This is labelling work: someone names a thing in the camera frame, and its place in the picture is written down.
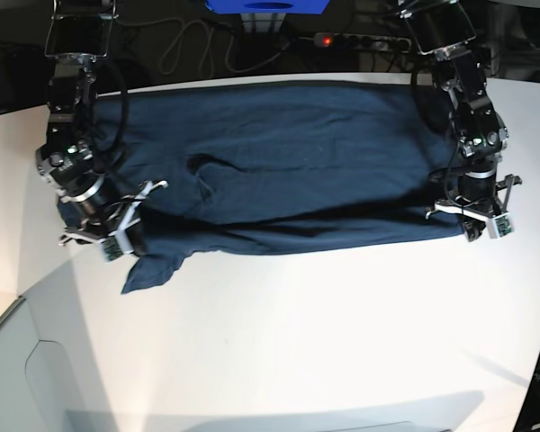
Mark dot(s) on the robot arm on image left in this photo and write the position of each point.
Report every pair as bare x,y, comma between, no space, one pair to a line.
71,160

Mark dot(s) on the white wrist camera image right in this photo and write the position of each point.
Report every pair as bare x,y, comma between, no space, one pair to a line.
500,226

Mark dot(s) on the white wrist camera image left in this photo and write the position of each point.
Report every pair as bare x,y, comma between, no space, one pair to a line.
116,246

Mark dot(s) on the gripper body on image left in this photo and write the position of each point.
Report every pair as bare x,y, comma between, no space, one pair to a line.
107,214

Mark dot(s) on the blue box with oval hole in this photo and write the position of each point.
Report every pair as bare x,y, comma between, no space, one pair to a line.
267,6

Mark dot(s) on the blue T-shirt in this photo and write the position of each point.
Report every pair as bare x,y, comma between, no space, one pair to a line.
270,170

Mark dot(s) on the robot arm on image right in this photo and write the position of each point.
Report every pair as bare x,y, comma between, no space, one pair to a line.
444,35

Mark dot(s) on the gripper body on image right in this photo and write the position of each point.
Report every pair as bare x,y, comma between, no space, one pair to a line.
476,195

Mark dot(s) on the black power strip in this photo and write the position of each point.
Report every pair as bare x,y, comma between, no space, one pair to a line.
363,42

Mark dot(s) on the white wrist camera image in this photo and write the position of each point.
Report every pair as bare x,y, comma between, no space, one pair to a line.
116,246
500,226

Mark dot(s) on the aluminium profile post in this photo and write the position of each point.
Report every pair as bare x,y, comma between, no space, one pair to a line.
255,23

